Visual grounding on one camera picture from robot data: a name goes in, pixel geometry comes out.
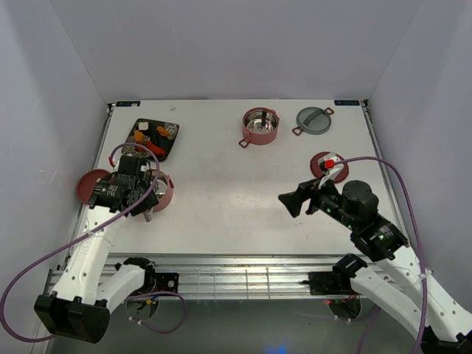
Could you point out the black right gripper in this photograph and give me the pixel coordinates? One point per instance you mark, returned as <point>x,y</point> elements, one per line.
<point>304,190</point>

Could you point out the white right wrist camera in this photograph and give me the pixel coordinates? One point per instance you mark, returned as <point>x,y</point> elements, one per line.
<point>330,164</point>

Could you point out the grey lid with handle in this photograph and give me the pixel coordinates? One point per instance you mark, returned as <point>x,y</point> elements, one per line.
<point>313,121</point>

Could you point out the black patterned square plate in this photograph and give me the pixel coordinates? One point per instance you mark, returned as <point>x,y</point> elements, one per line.
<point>152,135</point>

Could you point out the white sushi piece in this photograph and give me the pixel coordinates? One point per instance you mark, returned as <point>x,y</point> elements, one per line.
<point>143,126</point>

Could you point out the stainless steel tongs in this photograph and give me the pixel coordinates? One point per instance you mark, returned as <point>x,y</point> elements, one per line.
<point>155,197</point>

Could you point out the orange fried food piece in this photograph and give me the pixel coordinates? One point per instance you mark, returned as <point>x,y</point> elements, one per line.
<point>138,137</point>

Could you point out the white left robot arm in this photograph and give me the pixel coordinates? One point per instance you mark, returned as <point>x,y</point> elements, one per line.
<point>79,305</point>

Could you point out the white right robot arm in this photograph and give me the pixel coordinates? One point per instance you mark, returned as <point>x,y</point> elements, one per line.
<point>416,300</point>

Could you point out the pink steel-lined far bowl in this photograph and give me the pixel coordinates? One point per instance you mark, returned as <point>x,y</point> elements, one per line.
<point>259,127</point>

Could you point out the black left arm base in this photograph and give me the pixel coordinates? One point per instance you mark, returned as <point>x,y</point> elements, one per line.
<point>166,282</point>

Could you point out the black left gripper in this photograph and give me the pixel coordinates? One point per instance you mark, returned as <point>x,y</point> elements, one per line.
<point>151,198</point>

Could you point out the pink steel-lined left bowl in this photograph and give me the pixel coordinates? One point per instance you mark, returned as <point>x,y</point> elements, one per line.
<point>168,196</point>

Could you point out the red sausage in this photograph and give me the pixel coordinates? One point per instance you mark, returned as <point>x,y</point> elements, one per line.
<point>158,151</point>

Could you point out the pink steel-lined bowl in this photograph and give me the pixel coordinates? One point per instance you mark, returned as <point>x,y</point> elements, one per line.
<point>168,196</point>
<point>259,127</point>

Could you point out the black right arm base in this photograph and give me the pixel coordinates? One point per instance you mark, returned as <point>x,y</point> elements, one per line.
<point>328,283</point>

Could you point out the dark red flat lid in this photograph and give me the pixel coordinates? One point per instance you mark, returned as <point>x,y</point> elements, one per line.
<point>318,167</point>

